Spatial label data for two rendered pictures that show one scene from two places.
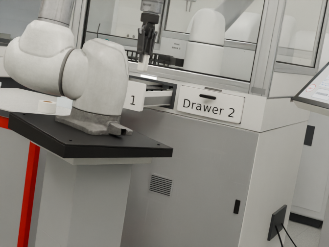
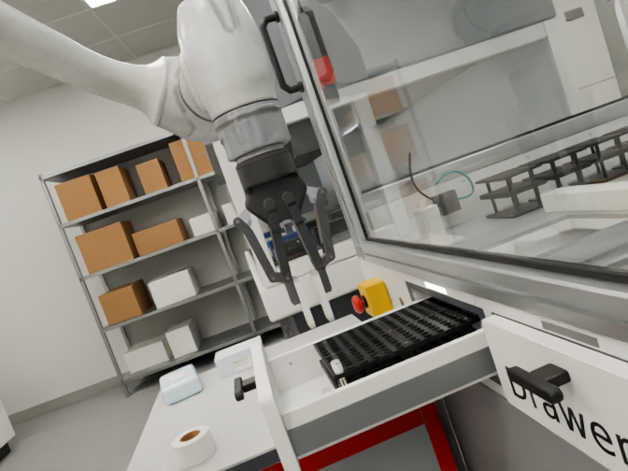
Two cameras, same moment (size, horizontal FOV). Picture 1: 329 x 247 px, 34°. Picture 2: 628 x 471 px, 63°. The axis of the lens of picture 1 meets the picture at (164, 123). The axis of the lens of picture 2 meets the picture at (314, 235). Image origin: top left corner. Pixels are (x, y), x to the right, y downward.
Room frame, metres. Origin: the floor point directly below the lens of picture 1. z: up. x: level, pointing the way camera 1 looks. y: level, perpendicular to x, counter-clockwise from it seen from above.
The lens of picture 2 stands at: (1.90, -0.46, 1.14)
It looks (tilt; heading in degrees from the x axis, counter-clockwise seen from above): 5 degrees down; 57
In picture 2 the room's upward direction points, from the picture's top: 20 degrees counter-clockwise
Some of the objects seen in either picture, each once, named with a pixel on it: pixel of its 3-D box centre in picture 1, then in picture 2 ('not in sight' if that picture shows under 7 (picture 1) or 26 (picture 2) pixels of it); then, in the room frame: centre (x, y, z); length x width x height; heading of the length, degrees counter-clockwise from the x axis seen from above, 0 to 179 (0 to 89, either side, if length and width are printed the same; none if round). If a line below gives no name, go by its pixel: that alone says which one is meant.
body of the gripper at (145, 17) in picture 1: (149, 24); (273, 188); (2.26, 0.13, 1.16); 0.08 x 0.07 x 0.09; 155
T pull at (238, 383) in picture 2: not in sight; (247, 385); (2.17, 0.24, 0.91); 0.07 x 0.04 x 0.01; 65
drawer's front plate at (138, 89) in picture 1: (112, 91); (271, 398); (2.19, 0.23, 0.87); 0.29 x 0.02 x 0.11; 65
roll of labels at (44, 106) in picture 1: (47, 106); (193, 446); (2.12, 0.47, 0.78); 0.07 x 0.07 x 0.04
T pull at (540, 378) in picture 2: (208, 96); (544, 378); (2.29, -0.17, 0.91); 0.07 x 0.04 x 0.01; 65
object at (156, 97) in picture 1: (137, 93); (403, 350); (2.38, 0.14, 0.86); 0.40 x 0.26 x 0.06; 155
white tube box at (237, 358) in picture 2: not in sight; (241, 356); (2.40, 0.82, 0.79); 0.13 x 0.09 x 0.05; 154
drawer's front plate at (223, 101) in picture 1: (209, 104); (579, 399); (2.31, -0.18, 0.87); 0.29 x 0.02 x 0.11; 65
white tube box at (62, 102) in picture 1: (73, 102); not in sight; (2.37, 0.41, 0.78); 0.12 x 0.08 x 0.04; 153
